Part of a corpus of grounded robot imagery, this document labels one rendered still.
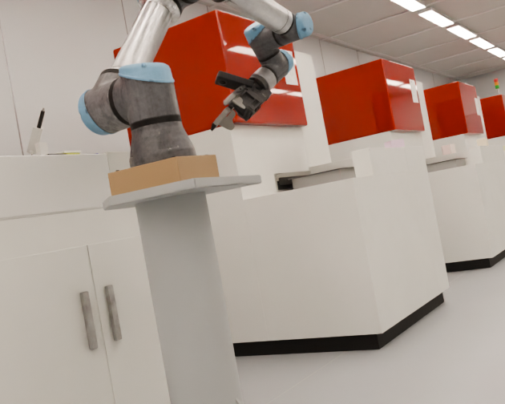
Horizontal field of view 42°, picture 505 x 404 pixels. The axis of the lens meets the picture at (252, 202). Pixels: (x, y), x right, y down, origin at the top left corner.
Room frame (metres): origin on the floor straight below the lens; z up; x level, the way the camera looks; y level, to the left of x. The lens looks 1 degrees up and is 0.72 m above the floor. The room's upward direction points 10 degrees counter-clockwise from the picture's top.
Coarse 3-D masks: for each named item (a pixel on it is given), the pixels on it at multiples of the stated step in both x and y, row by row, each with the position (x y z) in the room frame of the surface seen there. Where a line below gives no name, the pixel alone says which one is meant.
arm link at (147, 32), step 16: (144, 0) 1.72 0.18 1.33; (160, 0) 1.71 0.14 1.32; (176, 0) 1.72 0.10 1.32; (144, 16) 1.68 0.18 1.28; (160, 16) 1.69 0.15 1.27; (176, 16) 1.75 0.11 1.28; (144, 32) 1.65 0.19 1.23; (160, 32) 1.68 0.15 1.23; (128, 48) 1.62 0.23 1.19; (144, 48) 1.63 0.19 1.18; (112, 64) 1.62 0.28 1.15; (128, 64) 1.59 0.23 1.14; (112, 80) 1.53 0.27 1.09; (80, 96) 1.58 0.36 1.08; (96, 96) 1.52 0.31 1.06; (80, 112) 1.56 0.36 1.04; (96, 112) 1.53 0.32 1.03; (112, 112) 1.50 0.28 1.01; (96, 128) 1.56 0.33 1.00; (112, 128) 1.55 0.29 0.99
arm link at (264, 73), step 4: (260, 68) 2.07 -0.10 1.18; (264, 68) 2.07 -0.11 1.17; (256, 72) 2.06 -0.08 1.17; (260, 72) 2.05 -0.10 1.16; (264, 72) 2.05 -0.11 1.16; (268, 72) 2.06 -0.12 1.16; (272, 72) 2.06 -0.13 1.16; (260, 76) 2.05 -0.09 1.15; (264, 76) 2.05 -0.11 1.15; (268, 76) 2.05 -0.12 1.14; (272, 76) 2.06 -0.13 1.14; (268, 80) 2.05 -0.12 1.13; (272, 80) 2.06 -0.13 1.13; (276, 80) 2.08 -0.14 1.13; (268, 84) 2.05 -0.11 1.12; (272, 84) 2.07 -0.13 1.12
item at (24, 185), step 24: (0, 168) 1.47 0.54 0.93; (24, 168) 1.52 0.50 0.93; (48, 168) 1.58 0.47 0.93; (72, 168) 1.65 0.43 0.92; (96, 168) 1.72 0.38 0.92; (0, 192) 1.46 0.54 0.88; (24, 192) 1.51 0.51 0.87; (48, 192) 1.57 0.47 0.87; (72, 192) 1.64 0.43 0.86; (96, 192) 1.70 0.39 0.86; (0, 216) 1.45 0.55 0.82
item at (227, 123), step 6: (228, 108) 2.05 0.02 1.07; (222, 114) 2.04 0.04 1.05; (228, 114) 2.05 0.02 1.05; (234, 114) 2.05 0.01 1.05; (216, 120) 2.04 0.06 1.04; (222, 120) 2.05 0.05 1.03; (228, 120) 2.05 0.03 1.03; (216, 126) 2.05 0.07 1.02; (222, 126) 2.05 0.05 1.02; (228, 126) 2.05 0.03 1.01; (234, 126) 2.05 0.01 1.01
